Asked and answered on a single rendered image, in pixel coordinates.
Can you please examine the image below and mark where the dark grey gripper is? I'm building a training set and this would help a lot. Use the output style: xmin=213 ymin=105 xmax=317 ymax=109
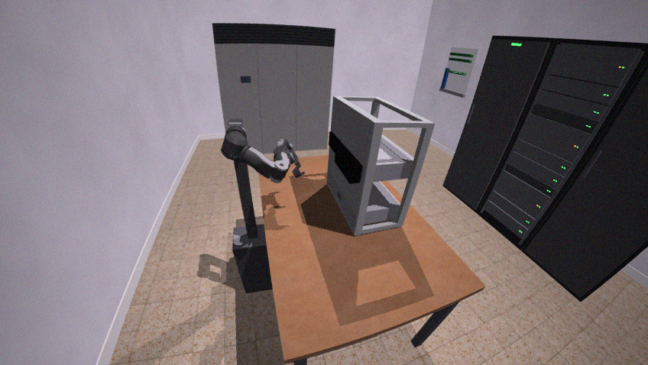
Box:
xmin=290 ymin=148 xmax=305 ymax=178

